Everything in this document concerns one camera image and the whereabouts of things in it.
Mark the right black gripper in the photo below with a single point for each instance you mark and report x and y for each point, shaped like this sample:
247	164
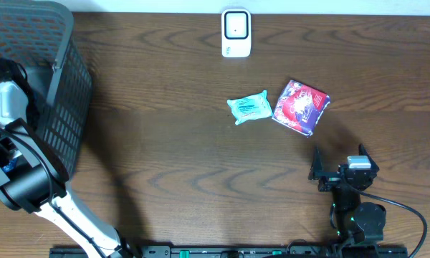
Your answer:
330	180

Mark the purple snack packet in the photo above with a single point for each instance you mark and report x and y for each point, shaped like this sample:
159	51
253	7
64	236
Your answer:
299	107

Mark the teal wet wipes packet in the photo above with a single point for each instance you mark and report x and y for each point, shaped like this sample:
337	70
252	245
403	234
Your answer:
251	107

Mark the blue biscuit packet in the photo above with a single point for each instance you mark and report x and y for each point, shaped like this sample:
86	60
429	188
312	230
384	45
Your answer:
10	166

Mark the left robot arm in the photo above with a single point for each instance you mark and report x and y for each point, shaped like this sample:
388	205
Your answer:
32	178

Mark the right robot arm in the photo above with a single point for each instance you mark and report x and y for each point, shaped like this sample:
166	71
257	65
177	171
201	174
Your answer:
359	224

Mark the grey plastic mesh basket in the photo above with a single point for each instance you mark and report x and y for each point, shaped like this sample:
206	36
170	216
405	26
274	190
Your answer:
38	35

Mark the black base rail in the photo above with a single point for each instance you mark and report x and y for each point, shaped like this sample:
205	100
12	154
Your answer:
296	250

